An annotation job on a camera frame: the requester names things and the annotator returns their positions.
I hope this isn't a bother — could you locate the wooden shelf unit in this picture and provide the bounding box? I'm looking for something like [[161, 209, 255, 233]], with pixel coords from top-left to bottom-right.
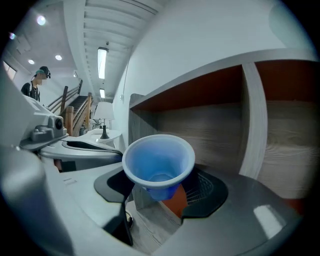
[[128, 47, 320, 219]]

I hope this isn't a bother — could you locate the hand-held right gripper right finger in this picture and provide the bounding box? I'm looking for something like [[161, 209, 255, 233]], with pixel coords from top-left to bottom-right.
[[151, 166, 304, 256]]

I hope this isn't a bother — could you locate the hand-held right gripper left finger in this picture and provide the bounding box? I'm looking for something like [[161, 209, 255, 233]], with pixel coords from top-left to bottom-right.
[[0, 146, 151, 256]]

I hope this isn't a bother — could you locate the blue plastic cup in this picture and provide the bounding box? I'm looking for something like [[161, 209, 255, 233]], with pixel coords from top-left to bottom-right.
[[121, 133, 196, 202]]

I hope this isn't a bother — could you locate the wooden staircase railing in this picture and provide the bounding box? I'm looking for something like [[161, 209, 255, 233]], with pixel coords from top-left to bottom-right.
[[47, 79, 95, 137]]

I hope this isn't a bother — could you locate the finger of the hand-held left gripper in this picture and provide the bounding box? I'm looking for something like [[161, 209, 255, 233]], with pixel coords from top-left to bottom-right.
[[61, 140, 122, 154], [39, 147, 124, 174]]

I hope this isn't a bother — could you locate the white shade table lamp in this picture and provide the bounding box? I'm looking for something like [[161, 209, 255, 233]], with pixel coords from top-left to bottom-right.
[[93, 101, 116, 140]]

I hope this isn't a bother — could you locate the grey wall outlet with conduit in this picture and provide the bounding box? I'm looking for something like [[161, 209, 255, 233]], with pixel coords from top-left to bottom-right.
[[119, 59, 131, 102]]

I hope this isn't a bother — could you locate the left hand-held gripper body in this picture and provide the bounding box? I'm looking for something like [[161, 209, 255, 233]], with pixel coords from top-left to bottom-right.
[[0, 62, 69, 151]]

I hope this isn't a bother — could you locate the grey wooden desk with hutch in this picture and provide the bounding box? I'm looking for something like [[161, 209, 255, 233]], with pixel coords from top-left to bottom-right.
[[128, 212, 183, 252]]

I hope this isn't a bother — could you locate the white round pedestal table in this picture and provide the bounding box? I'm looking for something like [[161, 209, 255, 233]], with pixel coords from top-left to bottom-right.
[[74, 128, 124, 151]]

